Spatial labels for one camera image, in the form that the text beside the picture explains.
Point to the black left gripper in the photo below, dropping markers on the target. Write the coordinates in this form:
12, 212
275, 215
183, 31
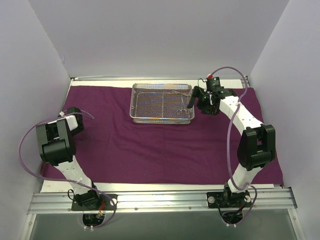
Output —
78, 120

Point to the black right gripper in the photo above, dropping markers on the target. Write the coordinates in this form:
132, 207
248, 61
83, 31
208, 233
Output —
196, 93

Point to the wire mesh instrument tray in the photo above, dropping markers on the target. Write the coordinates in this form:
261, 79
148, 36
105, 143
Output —
151, 104

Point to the purple surgical drape cloth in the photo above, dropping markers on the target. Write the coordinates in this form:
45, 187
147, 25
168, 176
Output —
114, 149

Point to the steel surgical forceps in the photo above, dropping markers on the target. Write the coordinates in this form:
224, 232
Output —
176, 101

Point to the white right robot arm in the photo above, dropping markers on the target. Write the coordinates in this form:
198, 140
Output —
257, 146

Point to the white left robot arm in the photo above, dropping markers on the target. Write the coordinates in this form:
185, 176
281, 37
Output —
57, 147

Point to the steel surgical scissors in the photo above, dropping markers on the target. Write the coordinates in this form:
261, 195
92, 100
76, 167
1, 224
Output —
182, 108

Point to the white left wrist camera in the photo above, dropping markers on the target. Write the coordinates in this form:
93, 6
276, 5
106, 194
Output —
71, 120

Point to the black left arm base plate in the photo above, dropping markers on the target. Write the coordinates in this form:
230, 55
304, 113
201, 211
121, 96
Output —
92, 201

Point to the aluminium front frame rail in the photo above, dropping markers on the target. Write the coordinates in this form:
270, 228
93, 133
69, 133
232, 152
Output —
157, 202

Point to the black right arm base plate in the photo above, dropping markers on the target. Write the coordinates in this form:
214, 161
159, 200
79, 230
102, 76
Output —
219, 199

